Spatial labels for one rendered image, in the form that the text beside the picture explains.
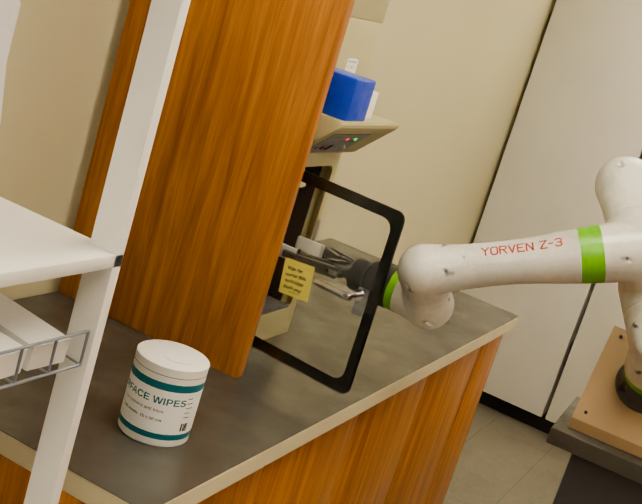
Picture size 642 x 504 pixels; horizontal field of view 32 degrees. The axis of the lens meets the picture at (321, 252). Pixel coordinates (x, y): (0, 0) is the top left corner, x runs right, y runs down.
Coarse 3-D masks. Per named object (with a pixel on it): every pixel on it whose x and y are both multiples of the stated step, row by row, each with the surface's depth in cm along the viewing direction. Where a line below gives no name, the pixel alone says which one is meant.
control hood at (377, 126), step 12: (324, 120) 226; (336, 120) 226; (372, 120) 244; (384, 120) 250; (324, 132) 227; (336, 132) 228; (348, 132) 234; (360, 132) 239; (372, 132) 245; (384, 132) 251; (312, 144) 230; (360, 144) 253
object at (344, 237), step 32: (320, 192) 227; (352, 192) 223; (288, 224) 232; (320, 224) 228; (352, 224) 224; (384, 224) 220; (288, 256) 232; (320, 256) 228; (352, 256) 224; (384, 256) 220; (320, 288) 228; (352, 288) 224; (288, 320) 233; (320, 320) 229; (352, 320) 225; (288, 352) 234; (320, 352) 229; (352, 352) 225
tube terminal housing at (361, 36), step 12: (348, 24) 238; (360, 24) 243; (372, 24) 248; (348, 36) 240; (360, 36) 245; (372, 36) 250; (348, 48) 242; (360, 48) 247; (372, 48) 253; (360, 60) 250; (360, 72) 252; (312, 156) 246; (324, 156) 252; (336, 156) 258; (324, 168) 261; (336, 168) 260
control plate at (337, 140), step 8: (336, 136) 232; (344, 136) 235; (352, 136) 239; (360, 136) 243; (320, 144) 233; (328, 144) 237; (336, 144) 240; (344, 144) 244; (352, 144) 248; (312, 152) 238
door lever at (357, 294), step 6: (318, 282) 223; (324, 282) 222; (324, 288) 222; (330, 288) 221; (336, 288) 221; (336, 294) 221; (342, 294) 220; (348, 294) 219; (354, 294) 221; (360, 294) 223; (348, 300) 219; (360, 300) 223
